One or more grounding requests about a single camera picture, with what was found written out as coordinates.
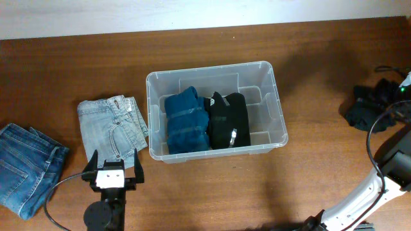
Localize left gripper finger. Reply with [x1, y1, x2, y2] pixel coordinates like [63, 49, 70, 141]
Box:
[134, 149, 144, 184]
[81, 150, 98, 182]

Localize light blue jeans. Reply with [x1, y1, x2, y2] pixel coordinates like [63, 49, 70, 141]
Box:
[77, 95, 148, 169]

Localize teal garment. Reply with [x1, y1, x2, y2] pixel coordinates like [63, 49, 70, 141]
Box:
[164, 86, 210, 155]

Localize black garment with logo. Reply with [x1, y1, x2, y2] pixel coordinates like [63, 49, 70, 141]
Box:
[204, 92, 251, 150]

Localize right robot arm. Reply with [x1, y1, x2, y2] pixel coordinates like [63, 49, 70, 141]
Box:
[300, 85, 410, 231]

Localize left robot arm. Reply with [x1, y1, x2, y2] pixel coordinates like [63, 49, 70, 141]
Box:
[82, 150, 144, 231]

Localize dark blue folded jeans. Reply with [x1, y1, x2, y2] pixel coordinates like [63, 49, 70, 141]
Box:
[1, 123, 69, 220]

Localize clear plastic storage bin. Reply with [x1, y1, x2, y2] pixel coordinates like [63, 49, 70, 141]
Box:
[146, 61, 288, 164]

